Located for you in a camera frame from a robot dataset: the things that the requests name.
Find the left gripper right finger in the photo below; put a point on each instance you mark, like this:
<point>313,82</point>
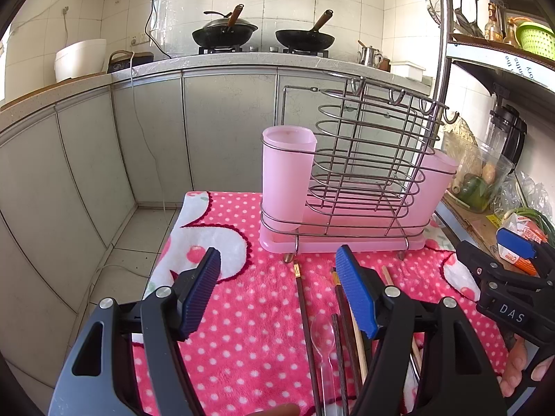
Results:
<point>456,376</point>

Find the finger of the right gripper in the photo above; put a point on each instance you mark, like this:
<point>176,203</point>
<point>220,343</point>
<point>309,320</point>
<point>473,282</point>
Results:
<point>540,254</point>
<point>488,272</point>

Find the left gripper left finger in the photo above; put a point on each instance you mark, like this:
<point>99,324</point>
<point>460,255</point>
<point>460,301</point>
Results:
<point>99,376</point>

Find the light wooden chopstick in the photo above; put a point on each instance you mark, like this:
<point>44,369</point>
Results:
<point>360,348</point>

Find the clear plastic spoon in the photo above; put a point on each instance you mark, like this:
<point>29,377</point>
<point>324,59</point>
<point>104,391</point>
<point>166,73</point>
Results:
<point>323,339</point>

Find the dark chopstick gold tip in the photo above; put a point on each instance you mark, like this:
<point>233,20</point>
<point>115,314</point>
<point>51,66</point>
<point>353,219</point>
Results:
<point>305,324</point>

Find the right hand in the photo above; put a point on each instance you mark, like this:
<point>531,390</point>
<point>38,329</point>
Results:
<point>516,364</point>

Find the orange white food bag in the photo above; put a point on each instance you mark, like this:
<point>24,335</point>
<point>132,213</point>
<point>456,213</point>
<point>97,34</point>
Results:
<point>515,260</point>

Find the green onions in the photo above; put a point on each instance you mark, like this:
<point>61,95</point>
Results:
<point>531,216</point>

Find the metal storage shelf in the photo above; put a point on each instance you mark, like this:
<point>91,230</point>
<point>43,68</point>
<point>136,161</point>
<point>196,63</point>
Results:
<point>515,76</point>

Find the clear container with vegetables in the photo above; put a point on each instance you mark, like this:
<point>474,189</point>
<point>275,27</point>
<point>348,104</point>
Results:
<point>480,169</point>

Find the pink utensil cup right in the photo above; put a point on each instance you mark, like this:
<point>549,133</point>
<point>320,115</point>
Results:
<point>436,172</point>

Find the pink utensil cup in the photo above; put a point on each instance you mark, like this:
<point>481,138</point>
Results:
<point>436,172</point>
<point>288,153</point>

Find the black blender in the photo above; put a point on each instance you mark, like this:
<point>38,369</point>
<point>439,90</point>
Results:
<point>505,135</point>

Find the pink polka dot towel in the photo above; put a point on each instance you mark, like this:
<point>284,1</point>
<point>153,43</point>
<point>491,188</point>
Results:
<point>249,353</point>

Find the pink plastic drip tray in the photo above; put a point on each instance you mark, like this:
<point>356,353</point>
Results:
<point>324,227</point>

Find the green colander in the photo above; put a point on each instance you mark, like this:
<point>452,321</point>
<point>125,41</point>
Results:
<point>536,39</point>

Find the pink utensil cup left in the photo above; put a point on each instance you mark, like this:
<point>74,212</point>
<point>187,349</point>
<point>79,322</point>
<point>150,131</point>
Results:
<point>288,153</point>

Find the metal kettle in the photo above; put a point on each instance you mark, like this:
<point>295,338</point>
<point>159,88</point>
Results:
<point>369,56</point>

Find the dark wicker basket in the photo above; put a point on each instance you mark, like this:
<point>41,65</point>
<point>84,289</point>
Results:
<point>123,59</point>

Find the white rice cooker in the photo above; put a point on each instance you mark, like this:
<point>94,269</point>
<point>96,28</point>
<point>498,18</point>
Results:
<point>80,59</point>

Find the black wok with lid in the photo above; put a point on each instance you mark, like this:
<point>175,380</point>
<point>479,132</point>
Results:
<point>229,31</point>

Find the metal wire dish rack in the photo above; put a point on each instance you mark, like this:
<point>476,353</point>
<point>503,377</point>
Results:
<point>371,139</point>

